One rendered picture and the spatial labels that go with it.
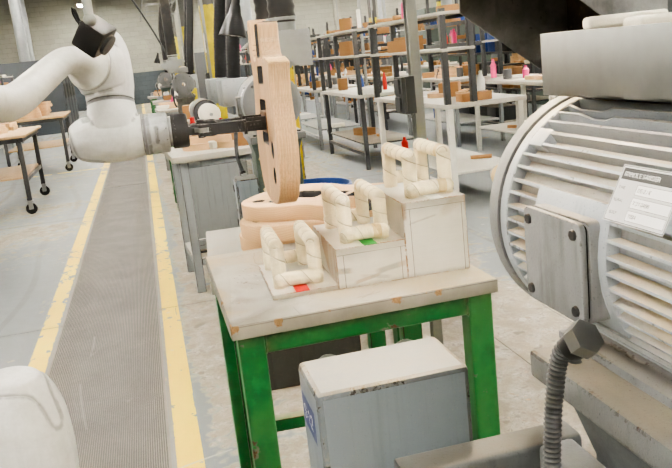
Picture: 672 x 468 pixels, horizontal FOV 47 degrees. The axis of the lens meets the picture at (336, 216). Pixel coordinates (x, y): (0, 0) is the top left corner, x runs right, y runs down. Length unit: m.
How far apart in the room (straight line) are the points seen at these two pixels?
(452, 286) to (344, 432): 0.92
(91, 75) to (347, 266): 0.67
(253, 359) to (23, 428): 0.47
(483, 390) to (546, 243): 1.09
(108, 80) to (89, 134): 0.12
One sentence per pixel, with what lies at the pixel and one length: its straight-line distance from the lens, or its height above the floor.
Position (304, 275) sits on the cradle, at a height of 0.97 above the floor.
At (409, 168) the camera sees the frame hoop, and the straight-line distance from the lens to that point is 1.74.
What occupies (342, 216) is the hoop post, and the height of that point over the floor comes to 1.08.
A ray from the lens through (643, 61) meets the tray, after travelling 0.68.
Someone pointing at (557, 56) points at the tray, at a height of 1.42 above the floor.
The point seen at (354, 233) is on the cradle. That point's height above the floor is 1.05.
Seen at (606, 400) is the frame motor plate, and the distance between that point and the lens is 0.74.
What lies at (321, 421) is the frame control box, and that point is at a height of 1.09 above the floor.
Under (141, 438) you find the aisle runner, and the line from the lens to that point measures 3.34.
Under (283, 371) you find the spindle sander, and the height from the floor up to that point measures 0.08.
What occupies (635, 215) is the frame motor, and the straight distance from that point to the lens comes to 0.63.
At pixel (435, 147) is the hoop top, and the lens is 1.78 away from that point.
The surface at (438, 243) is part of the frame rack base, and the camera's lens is 1.75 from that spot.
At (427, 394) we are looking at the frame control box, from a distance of 0.80.
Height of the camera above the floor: 1.44
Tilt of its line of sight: 12 degrees down
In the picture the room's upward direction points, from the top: 6 degrees counter-clockwise
